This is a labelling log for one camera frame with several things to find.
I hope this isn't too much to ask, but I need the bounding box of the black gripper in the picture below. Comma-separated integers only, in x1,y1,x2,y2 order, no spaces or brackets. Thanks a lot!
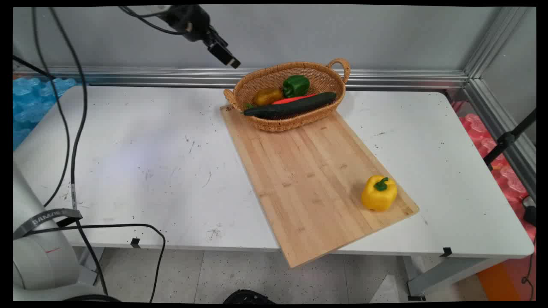
165,5,241,69

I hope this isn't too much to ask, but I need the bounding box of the yellow-orange toy fruit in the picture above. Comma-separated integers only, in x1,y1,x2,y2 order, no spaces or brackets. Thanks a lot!
254,88,284,107

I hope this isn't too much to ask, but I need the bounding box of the woven wicker basket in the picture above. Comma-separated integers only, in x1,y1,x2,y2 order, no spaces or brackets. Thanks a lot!
223,58,351,132

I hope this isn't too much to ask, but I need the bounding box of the green bell pepper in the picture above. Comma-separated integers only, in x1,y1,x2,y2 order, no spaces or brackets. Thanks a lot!
282,75,310,98

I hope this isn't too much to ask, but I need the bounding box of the red toy chili pepper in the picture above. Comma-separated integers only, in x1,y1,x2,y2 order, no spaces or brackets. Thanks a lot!
271,95,316,106

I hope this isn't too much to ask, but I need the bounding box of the dark green cucumber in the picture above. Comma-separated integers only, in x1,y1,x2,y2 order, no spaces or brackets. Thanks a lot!
243,92,338,120

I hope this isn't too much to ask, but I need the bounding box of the bamboo cutting board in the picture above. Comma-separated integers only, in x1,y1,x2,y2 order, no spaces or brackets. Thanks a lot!
220,105,420,269

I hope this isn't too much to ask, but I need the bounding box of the blue foam mat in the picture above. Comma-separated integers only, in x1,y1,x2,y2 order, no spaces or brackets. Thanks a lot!
13,77,77,150

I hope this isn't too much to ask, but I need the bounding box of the yellow bell pepper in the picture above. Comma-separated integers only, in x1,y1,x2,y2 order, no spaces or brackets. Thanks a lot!
361,175,398,212

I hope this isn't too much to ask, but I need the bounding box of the black round object on floor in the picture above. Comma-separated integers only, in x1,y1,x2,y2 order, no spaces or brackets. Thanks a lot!
223,289,277,304

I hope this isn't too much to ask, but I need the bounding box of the black tripod stand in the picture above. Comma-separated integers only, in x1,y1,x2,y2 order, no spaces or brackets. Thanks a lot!
483,109,536,172

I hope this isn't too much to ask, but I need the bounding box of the pink foam mat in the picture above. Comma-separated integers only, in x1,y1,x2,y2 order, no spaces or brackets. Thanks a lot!
452,101,536,240

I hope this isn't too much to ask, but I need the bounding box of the grey table leg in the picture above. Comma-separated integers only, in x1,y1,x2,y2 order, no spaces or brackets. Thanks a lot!
402,256,510,301

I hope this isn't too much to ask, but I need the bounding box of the orange floor mat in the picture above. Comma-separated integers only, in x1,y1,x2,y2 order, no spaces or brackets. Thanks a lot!
476,261,523,302

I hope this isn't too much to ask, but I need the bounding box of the aluminium frame rail horizontal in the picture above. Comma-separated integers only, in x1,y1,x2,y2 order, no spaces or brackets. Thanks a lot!
13,64,469,90

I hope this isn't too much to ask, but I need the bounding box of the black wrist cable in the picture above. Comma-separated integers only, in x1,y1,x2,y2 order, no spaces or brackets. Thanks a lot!
118,6,187,36

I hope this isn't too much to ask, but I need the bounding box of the thick black labelled cable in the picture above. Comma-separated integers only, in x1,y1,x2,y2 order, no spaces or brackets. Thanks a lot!
48,6,110,298

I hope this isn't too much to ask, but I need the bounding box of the thin black hanging cable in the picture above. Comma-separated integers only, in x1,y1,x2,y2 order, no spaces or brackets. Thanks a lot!
32,6,71,208

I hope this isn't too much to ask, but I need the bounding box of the black diagonal cable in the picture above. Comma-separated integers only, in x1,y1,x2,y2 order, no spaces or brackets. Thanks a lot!
13,55,57,81

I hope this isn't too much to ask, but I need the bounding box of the grey velcro strap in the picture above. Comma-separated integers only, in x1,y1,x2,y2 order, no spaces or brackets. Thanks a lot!
13,208,83,240

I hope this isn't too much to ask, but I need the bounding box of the aluminium frame corner post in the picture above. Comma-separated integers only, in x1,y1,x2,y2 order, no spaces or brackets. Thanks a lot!
462,6,536,201

